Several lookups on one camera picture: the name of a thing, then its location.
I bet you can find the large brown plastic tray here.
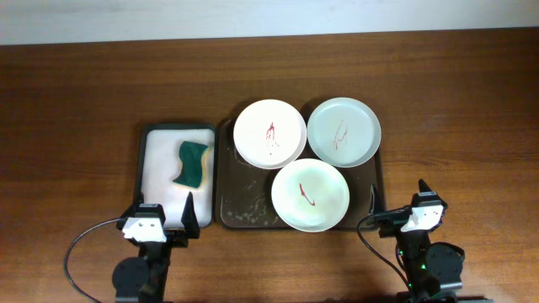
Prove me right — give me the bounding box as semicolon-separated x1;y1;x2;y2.
214;120;385;231

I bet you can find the pale blue-grey plate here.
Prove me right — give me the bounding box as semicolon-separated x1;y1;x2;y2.
307;97;382;167

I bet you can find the white plate red stain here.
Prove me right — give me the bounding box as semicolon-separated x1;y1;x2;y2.
232;99;307;169

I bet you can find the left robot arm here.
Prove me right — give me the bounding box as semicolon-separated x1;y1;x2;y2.
112;193;200;302

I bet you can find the small tray with white foam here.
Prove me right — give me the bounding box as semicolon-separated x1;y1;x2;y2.
134;123;216;229

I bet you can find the white-green plate red stain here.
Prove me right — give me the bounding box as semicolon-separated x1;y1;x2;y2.
271;158;350;232

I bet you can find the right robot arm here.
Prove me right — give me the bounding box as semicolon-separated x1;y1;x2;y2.
357;179;465;302

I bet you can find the green yellow scrub sponge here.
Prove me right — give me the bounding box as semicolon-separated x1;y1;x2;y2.
173;141;209;189

